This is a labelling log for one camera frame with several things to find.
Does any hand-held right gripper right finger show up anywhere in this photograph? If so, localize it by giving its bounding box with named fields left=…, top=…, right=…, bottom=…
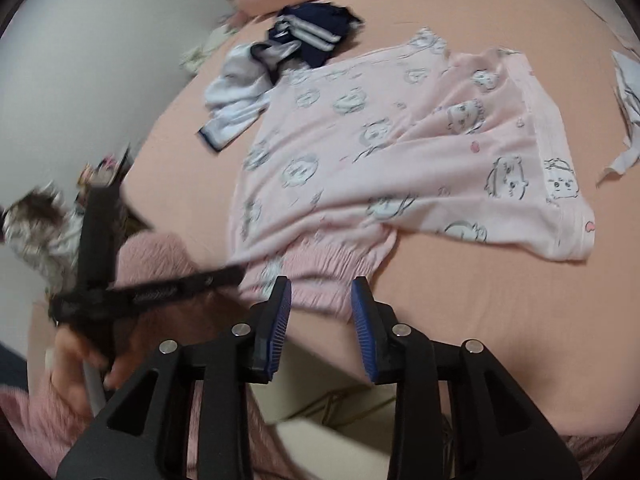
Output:
left=351, top=276, right=583, bottom=480

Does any navy white-striped garment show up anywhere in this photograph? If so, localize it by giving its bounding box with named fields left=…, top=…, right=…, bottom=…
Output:
left=265, top=4, right=363, bottom=68

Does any pink cartoon-print pajama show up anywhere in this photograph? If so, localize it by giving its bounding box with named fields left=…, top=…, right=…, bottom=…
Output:
left=227, top=27, right=596, bottom=321

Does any folded white garment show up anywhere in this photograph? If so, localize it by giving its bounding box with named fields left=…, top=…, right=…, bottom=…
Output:
left=597, top=50, right=640, bottom=183

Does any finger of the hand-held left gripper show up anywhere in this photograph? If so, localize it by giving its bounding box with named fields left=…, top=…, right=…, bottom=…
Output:
left=80, top=180, right=126, bottom=293
left=105, top=265, right=247, bottom=313

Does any person's left hand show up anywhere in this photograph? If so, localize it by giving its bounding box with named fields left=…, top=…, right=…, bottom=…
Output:
left=50, top=322, right=153, bottom=418

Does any person's left forearm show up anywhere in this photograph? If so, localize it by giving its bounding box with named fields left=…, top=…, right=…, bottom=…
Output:
left=0, top=380, right=96, bottom=480

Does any round pink bed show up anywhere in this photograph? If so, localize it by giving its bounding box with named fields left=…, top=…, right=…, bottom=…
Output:
left=120, top=0, right=640, bottom=441

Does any brown white patterned cloth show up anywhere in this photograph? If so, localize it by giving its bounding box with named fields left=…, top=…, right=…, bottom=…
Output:
left=0, top=185, right=86, bottom=301

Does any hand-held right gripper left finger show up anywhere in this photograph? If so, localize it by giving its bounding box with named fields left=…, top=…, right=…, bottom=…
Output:
left=57, top=276, right=292, bottom=480

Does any pile of light clothes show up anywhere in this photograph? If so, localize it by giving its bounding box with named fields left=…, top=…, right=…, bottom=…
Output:
left=180, top=25, right=241, bottom=78

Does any white navy-trimmed t-shirt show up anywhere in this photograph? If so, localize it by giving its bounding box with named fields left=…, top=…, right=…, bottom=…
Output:
left=199, top=42, right=301, bottom=153

